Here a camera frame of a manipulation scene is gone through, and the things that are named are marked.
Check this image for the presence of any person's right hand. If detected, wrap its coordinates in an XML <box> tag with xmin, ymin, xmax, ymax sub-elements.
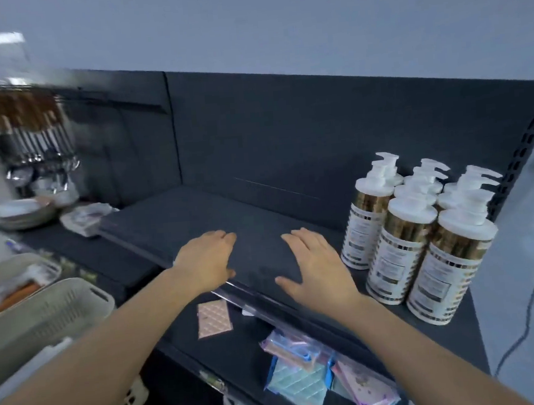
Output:
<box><xmin>270</xmin><ymin>223</ymin><xmax>364</xmax><ymax>320</ymax></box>

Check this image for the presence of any person's left hand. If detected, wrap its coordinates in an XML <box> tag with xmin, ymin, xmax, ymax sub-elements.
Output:
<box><xmin>170</xmin><ymin>228</ymin><xmax>242</xmax><ymax>296</ymax></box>

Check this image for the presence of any white pump bottles group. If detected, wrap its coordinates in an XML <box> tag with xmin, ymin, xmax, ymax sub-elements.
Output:
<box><xmin>332</xmin><ymin>142</ymin><xmax>515</xmax><ymax>334</ymax></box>

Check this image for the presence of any dark grey shelf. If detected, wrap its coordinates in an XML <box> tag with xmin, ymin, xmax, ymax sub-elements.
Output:
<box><xmin>0</xmin><ymin>31</ymin><xmax>534</xmax><ymax>405</ymax></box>

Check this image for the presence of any person's left forearm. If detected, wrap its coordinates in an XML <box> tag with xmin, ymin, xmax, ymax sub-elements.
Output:
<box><xmin>0</xmin><ymin>266</ymin><xmax>205</xmax><ymax>405</ymax></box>

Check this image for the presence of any person's right forearm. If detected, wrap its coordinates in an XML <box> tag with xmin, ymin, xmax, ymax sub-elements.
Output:
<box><xmin>348</xmin><ymin>281</ymin><xmax>532</xmax><ymax>405</ymax></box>

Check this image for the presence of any pink patterned flat packet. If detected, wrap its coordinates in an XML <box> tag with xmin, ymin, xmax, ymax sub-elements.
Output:
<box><xmin>195</xmin><ymin>298</ymin><xmax>235</xmax><ymax>340</ymax></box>

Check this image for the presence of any pile of pastel small packets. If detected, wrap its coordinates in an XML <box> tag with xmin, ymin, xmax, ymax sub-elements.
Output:
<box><xmin>258</xmin><ymin>320</ymin><xmax>402</xmax><ymax>405</ymax></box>

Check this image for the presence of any green yellow price label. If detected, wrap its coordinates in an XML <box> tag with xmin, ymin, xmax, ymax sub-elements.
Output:
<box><xmin>199</xmin><ymin>368</ymin><xmax>227</xmax><ymax>396</ymax></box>

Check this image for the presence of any white square dish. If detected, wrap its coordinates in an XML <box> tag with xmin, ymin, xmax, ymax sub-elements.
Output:
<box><xmin>58</xmin><ymin>200</ymin><xmax>123</xmax><ymax>240</ymax></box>

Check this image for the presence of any white floral bowl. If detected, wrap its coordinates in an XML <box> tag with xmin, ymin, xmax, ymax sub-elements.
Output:
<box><xmin>71</xmin><ymin>202</ymin><xmax>112</xmax><ymax>225</ymax></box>

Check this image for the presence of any stack of orange cream plates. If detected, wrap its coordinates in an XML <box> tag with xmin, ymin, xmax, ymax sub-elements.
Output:
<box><xmin>0</xmin><ymin>196</ymin><xmax>60</xmax><ymax>232</ymax></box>

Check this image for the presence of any row of hanging steel ladles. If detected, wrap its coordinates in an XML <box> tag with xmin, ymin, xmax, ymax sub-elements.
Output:
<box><xmin>0</xmin><ymin>81</ymin><xmax>83</xmax><ymax>197</ymax></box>

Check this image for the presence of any grey wall cable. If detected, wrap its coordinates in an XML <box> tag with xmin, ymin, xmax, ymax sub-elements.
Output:
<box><xmin>483</xmin><ymin>252</ymin><xmax>534</xmax><ymax>376</ymax></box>

